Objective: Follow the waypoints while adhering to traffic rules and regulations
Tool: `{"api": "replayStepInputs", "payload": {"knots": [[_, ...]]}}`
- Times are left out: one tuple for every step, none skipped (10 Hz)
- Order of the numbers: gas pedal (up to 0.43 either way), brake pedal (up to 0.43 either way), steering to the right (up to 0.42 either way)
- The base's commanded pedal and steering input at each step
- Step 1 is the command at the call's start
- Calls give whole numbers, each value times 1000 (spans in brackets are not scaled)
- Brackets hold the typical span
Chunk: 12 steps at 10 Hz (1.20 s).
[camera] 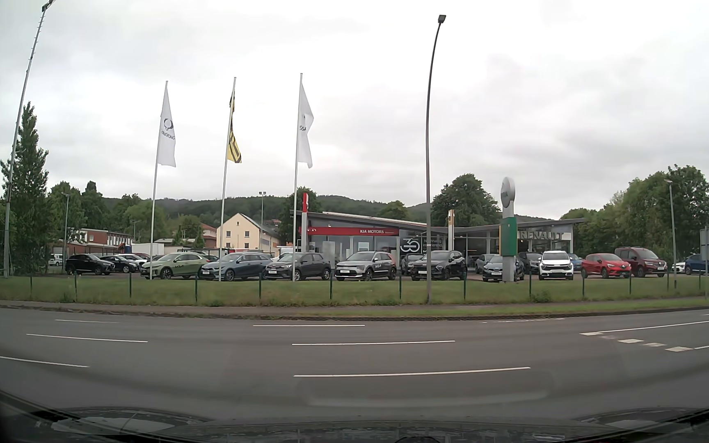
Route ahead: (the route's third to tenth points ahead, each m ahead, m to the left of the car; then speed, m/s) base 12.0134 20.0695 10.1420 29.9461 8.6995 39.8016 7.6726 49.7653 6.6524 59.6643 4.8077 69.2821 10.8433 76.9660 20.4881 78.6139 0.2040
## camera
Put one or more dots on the red brick building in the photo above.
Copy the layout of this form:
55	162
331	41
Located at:
105	238

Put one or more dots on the road sign seen from behind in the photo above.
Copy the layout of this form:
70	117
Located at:
707	245

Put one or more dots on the car's own bonnet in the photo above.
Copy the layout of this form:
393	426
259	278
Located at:
354	427

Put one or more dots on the yellow black flag on pole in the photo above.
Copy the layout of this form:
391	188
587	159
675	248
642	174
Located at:
232	132

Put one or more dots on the group of trees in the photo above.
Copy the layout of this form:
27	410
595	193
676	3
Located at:
650	212

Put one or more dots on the large dark green tree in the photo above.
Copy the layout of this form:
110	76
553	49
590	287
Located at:
465	200

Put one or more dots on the green grey sign pylon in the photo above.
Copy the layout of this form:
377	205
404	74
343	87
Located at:
508	237

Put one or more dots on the row of parked cars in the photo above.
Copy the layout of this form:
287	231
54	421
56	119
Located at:
367	266

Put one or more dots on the yellow grey sign pylon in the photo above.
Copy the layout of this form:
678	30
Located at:
450	229

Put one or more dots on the row of trees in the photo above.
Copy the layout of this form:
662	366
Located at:
28	203

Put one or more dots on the white flag on pole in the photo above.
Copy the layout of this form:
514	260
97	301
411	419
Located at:
166	132
304	129

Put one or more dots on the slim lamp post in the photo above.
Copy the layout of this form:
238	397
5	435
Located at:
672	221
65	227

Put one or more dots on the wooded hill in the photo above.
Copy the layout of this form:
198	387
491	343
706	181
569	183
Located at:
237	206

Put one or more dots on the cream gabled house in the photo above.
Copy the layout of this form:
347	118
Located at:
244	234

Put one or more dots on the tall curved lamp post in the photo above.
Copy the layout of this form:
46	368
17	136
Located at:
427	184
15	147

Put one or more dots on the road markings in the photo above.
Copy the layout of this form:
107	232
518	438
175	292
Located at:
413	372

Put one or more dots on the grey pavement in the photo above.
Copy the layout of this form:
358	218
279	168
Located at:
145	306

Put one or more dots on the grey asphalt road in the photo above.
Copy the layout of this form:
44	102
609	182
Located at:
219	381

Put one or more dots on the grey car dealership building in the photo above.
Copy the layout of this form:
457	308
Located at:
354	237

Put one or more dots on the grass verge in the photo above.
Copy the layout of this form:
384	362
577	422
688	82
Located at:
299	293

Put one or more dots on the floodlight mast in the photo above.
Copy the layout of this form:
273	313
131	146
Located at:
261	212

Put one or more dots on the red white sign pylon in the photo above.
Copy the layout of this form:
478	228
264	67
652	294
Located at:
304	227

